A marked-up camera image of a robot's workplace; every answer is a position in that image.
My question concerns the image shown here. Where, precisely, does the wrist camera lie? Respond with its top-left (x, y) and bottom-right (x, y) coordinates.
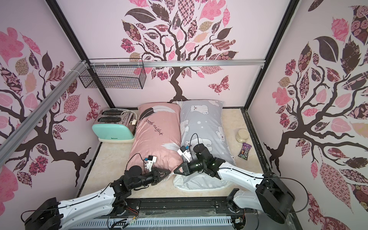
top-left (177, 146), bottom-right (193, 162)
top-left (144, 155), bottom-right (157, 172)

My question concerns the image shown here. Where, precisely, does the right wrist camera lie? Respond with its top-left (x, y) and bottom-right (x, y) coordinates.
top-left (177, 146), bottom-right (193, 162)

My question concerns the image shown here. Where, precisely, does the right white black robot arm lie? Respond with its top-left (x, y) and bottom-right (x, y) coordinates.
top-left (174, 143), bottom-right (295, 224)

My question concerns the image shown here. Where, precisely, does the left aluminium rail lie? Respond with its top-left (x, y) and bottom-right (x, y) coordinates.
top-left (1, 60), bottom-right (87, 165)

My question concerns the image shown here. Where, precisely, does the white vented cable duct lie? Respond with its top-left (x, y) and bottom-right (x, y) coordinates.
top-left (72, 216), bottom-right (232, 230)

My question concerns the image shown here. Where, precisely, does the back aluminium rail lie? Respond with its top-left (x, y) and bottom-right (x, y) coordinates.
top-left (90, 59), bottom-right (265, 68)

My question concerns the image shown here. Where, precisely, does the round beige lidded jar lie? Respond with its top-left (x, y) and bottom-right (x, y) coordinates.
top-left (235, 129), bottom-right (250, 143)

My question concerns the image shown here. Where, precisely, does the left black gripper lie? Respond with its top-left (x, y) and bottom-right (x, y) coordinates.
top-left (130, 168), bottom-right (171, 190)

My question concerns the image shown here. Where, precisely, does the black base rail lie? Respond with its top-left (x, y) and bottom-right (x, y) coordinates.
top-left (53, 195), bottom-right (302, 230)

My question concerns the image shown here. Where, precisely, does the black wire basket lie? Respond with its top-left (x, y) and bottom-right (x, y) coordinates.
top-left (79, 57), bottom-right (147, 89)

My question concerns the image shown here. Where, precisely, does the mint green toaster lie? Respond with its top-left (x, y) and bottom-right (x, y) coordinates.
top-left (92, 108), bottom-right (138, 143)

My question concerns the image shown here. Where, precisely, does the pink good night pillow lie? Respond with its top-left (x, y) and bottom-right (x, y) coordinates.
top-left (126, 103), bottom-right (183, 172)

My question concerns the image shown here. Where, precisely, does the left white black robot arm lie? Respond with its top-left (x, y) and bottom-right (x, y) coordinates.
top-left (22, 165), bottom-right (171, 230)

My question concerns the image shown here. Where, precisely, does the purple candy packet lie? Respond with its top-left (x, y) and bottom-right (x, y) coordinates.
top-left (238, 143), bottom-right (252, 161)

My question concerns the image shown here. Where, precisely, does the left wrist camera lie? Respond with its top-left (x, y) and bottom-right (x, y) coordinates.
top-left (144, 155), bottom-right (157, 172)

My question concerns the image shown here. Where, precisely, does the grey polar bear pillow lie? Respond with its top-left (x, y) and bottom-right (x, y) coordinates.
top-left (173, 100), bottom-right (235, 191)

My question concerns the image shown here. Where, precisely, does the aluminium rail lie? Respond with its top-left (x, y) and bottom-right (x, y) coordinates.
top-left (1, 60), bottom-right (87, 165)
top-left (90, 59), bottom-right (265, 68)

